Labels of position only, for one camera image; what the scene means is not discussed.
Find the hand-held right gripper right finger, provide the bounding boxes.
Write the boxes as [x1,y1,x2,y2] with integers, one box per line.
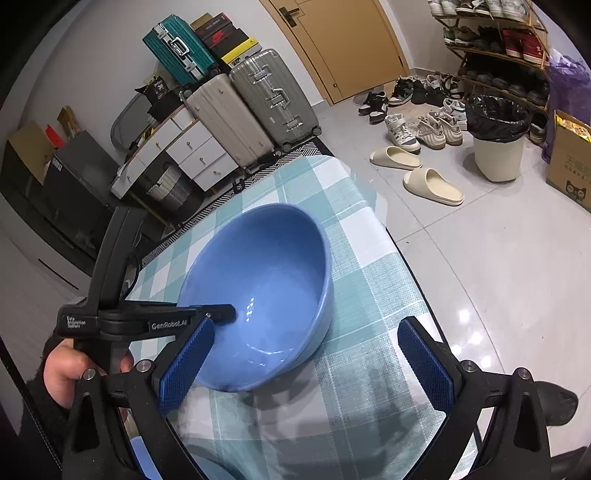
[397,317,553,480]

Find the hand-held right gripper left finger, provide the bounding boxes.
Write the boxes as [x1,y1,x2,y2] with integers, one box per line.
[62,318,216,480]

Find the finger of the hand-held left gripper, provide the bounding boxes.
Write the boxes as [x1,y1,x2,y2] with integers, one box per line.
[202,304,238,327]

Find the person's left forearm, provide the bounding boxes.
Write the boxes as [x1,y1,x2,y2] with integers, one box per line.
[16,332,71,467]

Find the person's left hand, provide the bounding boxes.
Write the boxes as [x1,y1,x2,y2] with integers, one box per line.
[44,343,134,409]

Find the white wardrobe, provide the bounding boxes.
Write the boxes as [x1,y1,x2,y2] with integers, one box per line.
[0,194,96,352]

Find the blue checked tablecloth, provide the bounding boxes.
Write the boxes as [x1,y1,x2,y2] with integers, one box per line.
[124,154,477,480]

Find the tall dark cabinet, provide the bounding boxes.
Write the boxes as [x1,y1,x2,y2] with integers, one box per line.
[0,138,122,278]

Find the woven laundry basket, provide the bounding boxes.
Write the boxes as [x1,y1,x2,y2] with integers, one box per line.
[143,165,195,213]

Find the white drawer unit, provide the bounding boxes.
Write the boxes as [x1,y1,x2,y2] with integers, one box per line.
[165,120,241,193]

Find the dark refrigerator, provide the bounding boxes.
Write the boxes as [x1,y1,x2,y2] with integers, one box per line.
[50,128,126,197]

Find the beige slipper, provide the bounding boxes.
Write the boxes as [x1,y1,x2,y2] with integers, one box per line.
[369,146,424,171]
[402,167,465,208]

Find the white desk with drawers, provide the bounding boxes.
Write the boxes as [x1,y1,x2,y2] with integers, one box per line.
[109,106,200,200]

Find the flat cardboard panel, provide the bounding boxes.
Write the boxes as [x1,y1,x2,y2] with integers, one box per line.
[5,120,57,185]

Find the beige suitcase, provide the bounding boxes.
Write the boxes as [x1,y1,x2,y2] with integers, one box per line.
[184,72,277,174]

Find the red packet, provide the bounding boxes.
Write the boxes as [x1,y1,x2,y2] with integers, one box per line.
[43,124,66,150]

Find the grey oval mirror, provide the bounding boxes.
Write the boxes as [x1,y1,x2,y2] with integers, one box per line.
[112,94,153,151]

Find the brown paper bag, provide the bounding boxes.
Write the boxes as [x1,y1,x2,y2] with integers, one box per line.
[56,106,81,140]

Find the silver suitcase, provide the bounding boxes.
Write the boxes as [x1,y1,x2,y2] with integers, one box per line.
[228,48,322,153]

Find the white bin with black liner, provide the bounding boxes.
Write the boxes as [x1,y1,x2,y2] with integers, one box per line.
[465,94,532,184]

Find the black shopping bag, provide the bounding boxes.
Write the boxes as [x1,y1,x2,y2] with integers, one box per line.
[138,76,186,119]

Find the printed cardboard box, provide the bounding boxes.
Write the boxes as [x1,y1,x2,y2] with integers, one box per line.
[545,109,591,220]

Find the cluster of loose shoes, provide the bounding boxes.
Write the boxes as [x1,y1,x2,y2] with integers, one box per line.
[357,71,468,156]

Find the black yellow shoe box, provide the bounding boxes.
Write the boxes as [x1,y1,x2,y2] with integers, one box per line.
[221,37,263,66]

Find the grey door mat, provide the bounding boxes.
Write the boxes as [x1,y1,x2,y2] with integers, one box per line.
[353,87,393,106]

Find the teal suitcase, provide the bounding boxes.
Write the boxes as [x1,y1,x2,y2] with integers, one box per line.
[141,13,222,89]

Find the black shoe box red logo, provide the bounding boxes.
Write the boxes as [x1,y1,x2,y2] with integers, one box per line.
[202,25,242,49]

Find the black shoe box white print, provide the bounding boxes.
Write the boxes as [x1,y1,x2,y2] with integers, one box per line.
[196,13,232,35]

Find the wooden door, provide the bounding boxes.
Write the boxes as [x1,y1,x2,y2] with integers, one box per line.
[258,0,410,106]

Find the purple plastic bag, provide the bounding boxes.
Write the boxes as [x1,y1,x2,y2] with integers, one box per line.
[542,52,591,165]

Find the wooden shoe rack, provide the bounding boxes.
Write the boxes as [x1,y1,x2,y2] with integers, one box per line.
[431,0,553,117]

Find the rows of shelved sneakers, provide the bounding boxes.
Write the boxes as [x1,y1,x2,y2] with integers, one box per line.
[427,0,551,107]

